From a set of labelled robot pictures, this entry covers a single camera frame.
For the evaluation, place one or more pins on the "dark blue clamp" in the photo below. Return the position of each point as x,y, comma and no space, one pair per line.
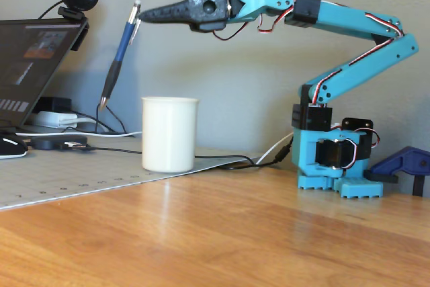
403,162

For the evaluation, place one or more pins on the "black USB hub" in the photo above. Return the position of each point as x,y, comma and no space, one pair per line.
50,141

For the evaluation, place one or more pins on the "blue and black pen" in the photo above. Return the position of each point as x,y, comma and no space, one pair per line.
123,45

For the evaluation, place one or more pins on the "white ceramic mug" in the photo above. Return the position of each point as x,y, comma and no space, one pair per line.
169,135

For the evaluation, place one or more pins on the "laptop screen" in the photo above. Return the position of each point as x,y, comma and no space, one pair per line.
20,65

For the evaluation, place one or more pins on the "grey gridded cutting mat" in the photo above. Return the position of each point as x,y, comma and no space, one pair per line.
100,172

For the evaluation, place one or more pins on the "black computer mouse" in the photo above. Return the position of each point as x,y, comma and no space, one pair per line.
10,146

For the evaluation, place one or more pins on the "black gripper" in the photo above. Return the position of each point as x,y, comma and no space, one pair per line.
201,9

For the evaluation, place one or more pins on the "black power adapter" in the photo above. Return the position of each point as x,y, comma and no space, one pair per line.
55,103

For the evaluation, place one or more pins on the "teal robot arm with base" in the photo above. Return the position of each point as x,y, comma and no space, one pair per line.
346,18

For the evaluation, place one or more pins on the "white power adapter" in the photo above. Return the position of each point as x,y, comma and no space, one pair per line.
50,119

